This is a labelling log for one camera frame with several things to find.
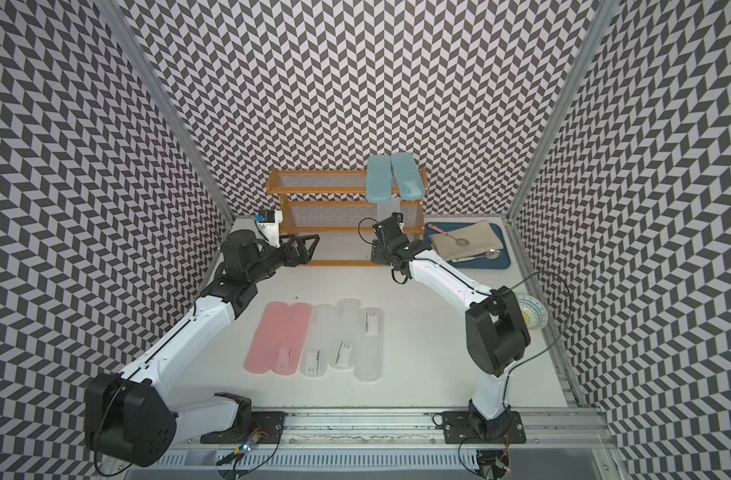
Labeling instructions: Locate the clear pencil case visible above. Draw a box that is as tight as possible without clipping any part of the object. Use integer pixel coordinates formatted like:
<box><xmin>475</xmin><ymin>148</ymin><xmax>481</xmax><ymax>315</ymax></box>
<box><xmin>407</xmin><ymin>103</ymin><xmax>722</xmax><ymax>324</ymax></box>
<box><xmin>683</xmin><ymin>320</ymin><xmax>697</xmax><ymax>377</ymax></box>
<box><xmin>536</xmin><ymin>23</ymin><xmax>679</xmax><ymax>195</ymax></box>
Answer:
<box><xmin>354</xmin><ymin>307</ymin><xmax>385</xmax><ymax>383</ymax></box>
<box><xmin>375</xmin><ymin>197</ymin><xmax>405</xmax><ymax>224</ymax></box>
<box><xmin>300</xmin><ymin>304</ymin><xmax>337</xmax><ymax>378</ymax></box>
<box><xmin>329</xmin><ymin>299</ymin><xmax>361</xmax><ymax>370</ymax></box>

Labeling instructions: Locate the dark teal tray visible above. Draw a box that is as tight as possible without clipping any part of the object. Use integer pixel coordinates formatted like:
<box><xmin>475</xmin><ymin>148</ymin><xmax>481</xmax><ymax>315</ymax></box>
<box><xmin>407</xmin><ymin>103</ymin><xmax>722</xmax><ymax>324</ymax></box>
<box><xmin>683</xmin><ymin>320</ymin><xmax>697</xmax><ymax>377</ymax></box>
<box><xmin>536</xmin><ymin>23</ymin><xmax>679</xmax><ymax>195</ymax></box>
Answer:
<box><xmin>423</xmin><ymin>221</ymin><xmax>511</xmax><ymax>270</ymax></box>

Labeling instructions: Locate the beige folded cloth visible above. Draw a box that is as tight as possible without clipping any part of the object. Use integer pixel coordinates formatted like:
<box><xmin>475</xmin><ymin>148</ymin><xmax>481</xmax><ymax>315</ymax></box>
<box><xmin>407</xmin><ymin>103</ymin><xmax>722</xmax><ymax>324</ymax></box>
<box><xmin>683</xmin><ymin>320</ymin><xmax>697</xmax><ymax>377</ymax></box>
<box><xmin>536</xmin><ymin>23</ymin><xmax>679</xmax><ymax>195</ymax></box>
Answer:
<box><xmin>427</xmin><ymin>221</ymin><xmax>505</xmax><ymax>262</ymax></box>

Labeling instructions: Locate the metal spoon pink handle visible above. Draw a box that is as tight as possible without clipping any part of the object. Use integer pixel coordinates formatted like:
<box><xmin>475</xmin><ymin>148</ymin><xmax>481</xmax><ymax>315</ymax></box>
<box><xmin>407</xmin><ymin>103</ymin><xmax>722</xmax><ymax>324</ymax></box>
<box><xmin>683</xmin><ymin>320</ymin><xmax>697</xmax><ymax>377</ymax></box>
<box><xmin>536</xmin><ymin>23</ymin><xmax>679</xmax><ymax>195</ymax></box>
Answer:
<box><xmin>427</xmin><ymin>223</ymin><xmax>469</xmax><ymax>246</ymax></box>

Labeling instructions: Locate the metal spoon on tray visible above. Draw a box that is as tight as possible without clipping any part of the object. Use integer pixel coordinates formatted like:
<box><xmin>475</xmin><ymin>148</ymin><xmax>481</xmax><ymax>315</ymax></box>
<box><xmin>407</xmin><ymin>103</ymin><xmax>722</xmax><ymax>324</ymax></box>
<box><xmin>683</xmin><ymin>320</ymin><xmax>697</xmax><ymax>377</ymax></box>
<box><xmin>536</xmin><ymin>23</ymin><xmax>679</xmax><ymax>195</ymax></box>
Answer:
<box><xmin>451</xmin><ymin>249</ymin><xmax>503</xmax><ymax>263</ymax></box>

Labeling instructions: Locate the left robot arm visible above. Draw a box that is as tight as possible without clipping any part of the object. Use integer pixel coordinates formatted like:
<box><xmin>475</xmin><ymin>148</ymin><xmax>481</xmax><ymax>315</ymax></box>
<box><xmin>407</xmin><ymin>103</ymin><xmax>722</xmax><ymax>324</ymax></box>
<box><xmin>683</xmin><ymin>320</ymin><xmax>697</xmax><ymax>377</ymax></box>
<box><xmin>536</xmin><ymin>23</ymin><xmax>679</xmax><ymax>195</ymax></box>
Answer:
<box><xmin>84</xmin><ymin>229</ymin><xmax>320</xmax><ymax>467</ymax></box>

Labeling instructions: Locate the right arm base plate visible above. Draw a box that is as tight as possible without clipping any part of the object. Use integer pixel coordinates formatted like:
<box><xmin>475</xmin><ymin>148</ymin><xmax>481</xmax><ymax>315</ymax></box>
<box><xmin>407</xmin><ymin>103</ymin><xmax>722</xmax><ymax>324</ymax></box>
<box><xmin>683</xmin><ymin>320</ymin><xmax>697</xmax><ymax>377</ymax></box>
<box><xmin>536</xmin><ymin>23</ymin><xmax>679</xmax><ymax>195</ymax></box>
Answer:
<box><xmin>441</xmin><ymin>410</ymin><xmax>527</xmax><ymax>445</ymax></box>

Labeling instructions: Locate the pink pencil case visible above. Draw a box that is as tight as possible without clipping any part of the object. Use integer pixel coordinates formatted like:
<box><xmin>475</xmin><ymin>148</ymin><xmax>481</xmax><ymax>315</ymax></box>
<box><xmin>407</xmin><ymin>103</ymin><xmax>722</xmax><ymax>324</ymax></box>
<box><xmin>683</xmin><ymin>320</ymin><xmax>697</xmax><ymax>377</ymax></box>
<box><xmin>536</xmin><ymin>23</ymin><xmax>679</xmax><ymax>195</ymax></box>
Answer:
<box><xmin>243</xmin><ymin>302</ymin><xmax>290</xmax><ymax>374</ymax></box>
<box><xmin>272</xmin><ymin>303</ymin><xmax>312</xmax><ymax>376</ymax></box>

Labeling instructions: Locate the pink pencil case right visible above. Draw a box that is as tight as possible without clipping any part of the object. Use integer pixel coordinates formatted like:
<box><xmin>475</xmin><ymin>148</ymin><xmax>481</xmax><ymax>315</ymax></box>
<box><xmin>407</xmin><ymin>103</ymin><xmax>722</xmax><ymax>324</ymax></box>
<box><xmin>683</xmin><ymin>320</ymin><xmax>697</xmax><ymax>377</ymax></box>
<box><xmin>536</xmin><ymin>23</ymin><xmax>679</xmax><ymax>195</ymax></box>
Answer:
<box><xmin>272</xmin><ymin>303</ymin><xmax>312</xmax><ymax>376</ymax></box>

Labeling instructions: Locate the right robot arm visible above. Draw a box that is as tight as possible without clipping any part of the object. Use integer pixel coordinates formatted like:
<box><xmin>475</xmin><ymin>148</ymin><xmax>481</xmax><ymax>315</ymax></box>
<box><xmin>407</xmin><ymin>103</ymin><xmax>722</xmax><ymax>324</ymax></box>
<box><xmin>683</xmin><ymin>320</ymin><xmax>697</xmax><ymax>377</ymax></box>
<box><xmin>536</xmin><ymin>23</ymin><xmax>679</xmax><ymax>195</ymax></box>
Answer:
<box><xmin>371</xmin><ymin>213</ymin><xmax>531</xmax><ymax>442</ymax></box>

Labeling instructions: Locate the yellow patterned bowl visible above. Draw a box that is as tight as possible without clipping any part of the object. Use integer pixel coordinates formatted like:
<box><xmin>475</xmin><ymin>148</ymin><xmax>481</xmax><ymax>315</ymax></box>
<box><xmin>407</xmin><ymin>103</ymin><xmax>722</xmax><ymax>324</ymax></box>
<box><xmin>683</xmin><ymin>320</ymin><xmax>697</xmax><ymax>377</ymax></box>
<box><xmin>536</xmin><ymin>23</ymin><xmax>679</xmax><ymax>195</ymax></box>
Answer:
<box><xmin>515</xmin><ymin>293</ymin><xmax>549</xmax><ymax>330</ymax></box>

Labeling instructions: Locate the pink pencil case left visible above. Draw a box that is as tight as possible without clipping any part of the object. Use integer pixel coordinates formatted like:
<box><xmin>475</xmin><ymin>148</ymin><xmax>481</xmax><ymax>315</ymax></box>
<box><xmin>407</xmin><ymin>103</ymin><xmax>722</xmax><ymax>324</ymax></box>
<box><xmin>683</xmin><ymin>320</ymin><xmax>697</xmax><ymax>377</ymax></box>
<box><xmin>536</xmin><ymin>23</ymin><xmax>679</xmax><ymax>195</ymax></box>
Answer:
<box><xmin>243</xmin><ymin>302</ymin><xmax>290</xmax><ymax>374</ymax></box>

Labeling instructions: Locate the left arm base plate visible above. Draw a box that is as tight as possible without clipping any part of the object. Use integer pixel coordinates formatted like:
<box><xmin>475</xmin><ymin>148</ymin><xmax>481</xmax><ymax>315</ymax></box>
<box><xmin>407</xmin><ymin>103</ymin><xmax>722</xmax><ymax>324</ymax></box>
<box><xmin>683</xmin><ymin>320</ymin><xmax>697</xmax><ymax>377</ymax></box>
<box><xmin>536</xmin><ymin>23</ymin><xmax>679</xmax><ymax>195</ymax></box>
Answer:
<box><xmin>199</xmin><ymin>410</ymin><xmax>286</xmax><ymax>445</ymax></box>

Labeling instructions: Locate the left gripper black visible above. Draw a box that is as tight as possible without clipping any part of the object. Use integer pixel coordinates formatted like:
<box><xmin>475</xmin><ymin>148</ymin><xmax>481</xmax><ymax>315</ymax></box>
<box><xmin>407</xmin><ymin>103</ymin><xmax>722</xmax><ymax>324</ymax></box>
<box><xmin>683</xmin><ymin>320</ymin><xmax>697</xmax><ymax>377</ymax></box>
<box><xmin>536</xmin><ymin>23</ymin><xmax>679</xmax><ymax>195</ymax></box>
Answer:
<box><xmin>247</xmin><ymin>233</ymin><xmax>320</xmax><ymax>284</ymax></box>

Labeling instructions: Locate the wooden three-tier shelf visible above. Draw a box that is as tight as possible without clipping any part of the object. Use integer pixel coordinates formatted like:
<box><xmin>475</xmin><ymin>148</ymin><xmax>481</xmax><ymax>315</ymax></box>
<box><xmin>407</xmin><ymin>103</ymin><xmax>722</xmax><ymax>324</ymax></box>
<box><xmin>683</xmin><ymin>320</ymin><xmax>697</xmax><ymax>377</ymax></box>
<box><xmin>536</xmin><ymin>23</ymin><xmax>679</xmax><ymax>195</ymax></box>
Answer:
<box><xmin>266</xmin><ymin>169</ymin><xmax>425</xmax><ymax>267</ymax></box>

